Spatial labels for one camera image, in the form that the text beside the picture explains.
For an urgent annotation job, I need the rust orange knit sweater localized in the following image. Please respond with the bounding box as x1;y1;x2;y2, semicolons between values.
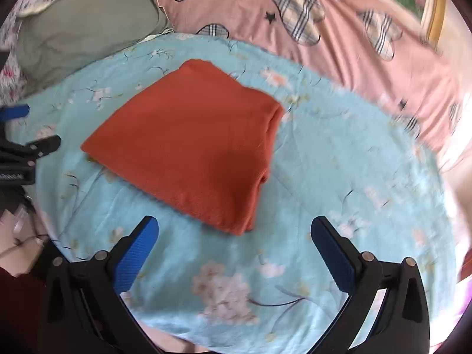
82;59;284;235

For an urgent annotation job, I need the person's left hand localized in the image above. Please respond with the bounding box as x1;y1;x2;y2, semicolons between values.
1;208;48;276

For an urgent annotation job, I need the dark red clothing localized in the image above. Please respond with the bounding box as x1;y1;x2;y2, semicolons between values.
1;268;46;353

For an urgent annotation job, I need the pink plaid-heart quilt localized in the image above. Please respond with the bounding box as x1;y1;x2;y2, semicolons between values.
158;0;471;156

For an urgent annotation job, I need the green pillow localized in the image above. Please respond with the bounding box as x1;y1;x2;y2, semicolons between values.
15;0;173;95

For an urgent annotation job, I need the light blue floral bedsheet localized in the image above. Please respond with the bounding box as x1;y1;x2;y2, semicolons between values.
7;34;459;353

